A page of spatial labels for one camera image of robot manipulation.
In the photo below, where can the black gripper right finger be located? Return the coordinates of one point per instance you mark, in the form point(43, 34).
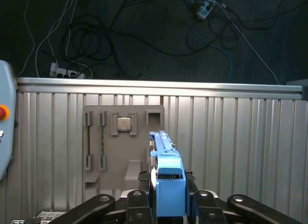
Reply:
point(209, 209)

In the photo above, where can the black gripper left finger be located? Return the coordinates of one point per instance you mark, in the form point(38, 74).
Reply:
point(140, 209)

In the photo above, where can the hard disk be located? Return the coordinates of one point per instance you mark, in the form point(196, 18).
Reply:
point(170, 192)

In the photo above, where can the grey parts rack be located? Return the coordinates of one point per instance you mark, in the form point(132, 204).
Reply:
point(115, 156)

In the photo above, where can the green RAM stick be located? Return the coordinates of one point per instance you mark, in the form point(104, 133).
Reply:
point(102, 142)

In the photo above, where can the dark RAM stick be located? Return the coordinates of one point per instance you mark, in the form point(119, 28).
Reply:
point(88, 142)

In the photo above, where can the silver CPU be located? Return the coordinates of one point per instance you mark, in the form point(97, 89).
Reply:
point(124, 124)

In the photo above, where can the black open PC case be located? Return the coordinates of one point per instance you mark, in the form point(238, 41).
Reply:
point(43, 217)

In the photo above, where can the white power strip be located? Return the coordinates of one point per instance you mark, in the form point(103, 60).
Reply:
point(206, 7)
point(60, 71)

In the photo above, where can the pale blue teach pendant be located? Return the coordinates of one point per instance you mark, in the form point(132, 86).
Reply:
point(7, 89)

